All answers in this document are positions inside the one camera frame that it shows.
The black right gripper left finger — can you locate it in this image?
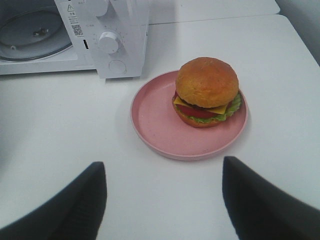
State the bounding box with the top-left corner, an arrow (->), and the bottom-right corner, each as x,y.
0,161 -> 107,240

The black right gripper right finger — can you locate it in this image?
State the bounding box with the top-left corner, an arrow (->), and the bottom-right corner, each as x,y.
222,156 -> 320,240

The pink round plate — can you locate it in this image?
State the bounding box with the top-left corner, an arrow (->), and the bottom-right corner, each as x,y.
130,70 -> 249,161

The burger with sesame-free bun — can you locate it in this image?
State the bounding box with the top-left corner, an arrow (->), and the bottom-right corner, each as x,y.
171,57 -> 243,128

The round white door button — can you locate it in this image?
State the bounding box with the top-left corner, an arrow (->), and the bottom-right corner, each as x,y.
108,60 -> 127,75

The white timer knob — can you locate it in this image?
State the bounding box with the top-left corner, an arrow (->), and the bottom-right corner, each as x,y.
98,31 -> 120,54

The white microwave oven body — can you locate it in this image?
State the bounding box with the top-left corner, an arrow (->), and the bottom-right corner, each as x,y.
0,0 -> 150,79

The glass microwave turntable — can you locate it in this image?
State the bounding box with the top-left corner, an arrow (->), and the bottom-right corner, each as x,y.
0,8 -> 72,62

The upper white power knob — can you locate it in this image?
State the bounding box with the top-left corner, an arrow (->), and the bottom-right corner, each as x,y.
92,0 -> 109,17

